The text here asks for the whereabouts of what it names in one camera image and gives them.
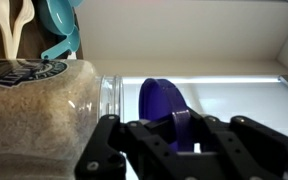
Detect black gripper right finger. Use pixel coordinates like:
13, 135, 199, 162
187, 109, 288, 180

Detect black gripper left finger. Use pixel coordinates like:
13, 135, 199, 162
74, 114, 185, 180

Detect blue round lid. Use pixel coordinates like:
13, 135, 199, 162
138, 77, 196, 153

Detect clear jar of rice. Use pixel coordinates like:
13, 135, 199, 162
0, 58, 124, 180

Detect large teal measuring cup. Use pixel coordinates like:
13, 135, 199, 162
40, 25, 82, 60

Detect medium teal measuring cup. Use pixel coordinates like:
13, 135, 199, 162
38, 0, 76, 36

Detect small teal measuring cup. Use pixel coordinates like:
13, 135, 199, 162
67, 0, 85, 8

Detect wooden fork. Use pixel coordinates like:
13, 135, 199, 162
11, 0, 36, 59

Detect wooden spoon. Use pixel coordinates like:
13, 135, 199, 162
0, 0, 16, 60

